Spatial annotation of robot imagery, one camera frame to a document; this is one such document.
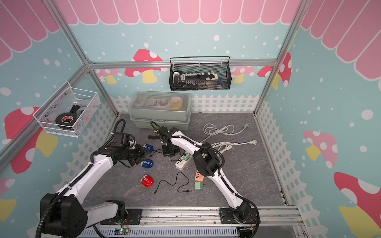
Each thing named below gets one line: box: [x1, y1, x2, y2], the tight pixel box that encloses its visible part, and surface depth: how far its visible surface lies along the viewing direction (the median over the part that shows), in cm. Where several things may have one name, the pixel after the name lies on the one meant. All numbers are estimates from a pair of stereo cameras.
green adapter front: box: [194, 181, 203, 190], surface depth 84 cm
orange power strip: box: [194, 169, 205, 182], surface depth 86 cm
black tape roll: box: [55, 112, 78, 126], surface depth 70 cm
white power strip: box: [175, 152, 191, 171], surface depth 91 cm
